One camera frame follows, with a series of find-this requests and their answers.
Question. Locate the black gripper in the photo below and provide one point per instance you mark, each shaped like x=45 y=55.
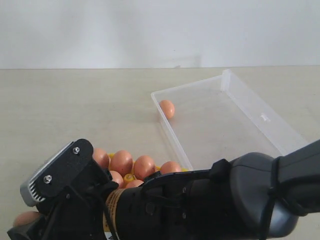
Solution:
x=76 y=213

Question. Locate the brown egg cluster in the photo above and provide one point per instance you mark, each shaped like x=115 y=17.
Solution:
x=117 y=177
x=134 y=183

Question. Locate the brown egg tray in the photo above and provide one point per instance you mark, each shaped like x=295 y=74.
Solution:
x=122 y=162
x=101 y=157
x=170 y=167
x=143 y=167

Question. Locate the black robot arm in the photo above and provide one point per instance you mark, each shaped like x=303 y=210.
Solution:
x=253 y=197

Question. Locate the yellow plastic egg tray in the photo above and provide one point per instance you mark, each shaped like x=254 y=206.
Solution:
x=130 y=176

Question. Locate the clear plastic container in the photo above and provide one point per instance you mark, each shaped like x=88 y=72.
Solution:
x=222 y=118

